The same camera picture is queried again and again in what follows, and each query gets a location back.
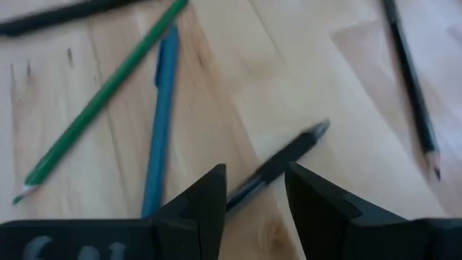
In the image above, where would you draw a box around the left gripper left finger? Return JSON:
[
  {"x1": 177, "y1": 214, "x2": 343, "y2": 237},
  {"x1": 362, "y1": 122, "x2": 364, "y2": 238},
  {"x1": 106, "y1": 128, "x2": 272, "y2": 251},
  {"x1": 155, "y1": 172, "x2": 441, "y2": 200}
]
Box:
[{"x1": 0, "y1": 164, "x2": 227, "y2": 260}]

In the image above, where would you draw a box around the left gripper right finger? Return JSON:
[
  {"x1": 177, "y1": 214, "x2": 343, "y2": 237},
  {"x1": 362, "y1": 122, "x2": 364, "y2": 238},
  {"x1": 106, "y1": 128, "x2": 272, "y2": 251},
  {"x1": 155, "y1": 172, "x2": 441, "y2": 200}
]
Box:
[{"x1": 284, "y1": 161, "x2": 462, "y2": 260}]

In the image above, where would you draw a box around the black grip clear-barrel pen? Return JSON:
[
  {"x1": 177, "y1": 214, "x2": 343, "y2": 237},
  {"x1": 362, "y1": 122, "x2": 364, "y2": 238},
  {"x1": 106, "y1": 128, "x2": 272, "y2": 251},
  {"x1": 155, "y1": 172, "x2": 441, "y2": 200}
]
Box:
[{"x1": 225, "y1": 118, "x2": 331, "y2": 212}]

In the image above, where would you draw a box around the blue pen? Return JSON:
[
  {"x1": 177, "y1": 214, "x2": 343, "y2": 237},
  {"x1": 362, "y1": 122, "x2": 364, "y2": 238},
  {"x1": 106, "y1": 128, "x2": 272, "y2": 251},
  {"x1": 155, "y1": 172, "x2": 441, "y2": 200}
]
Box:
[{"x1": 140, "y1": 23, "x2": 180, "y2": 220}]

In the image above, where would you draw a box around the green pencil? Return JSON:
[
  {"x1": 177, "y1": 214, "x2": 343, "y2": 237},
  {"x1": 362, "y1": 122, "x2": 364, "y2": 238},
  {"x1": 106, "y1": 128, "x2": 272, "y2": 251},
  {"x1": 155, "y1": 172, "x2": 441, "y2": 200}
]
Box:
[{"x1": 12, "y1": 0, "x2": 190, "y2": 206}]

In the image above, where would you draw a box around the black pencil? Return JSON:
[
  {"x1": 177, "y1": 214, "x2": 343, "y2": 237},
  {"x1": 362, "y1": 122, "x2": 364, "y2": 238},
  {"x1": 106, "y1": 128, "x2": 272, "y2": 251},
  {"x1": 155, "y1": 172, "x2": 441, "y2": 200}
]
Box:
[{"x1": 380, "y1": 0, "x2": 442, "y2": 181}]

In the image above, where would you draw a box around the matte black pen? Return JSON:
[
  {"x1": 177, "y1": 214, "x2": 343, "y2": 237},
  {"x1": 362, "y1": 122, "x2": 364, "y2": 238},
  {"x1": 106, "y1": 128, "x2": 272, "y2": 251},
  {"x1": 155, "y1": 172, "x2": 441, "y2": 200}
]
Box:
[{"x1": 0, "y1": 0, "x2": 145, "y2": 38}]

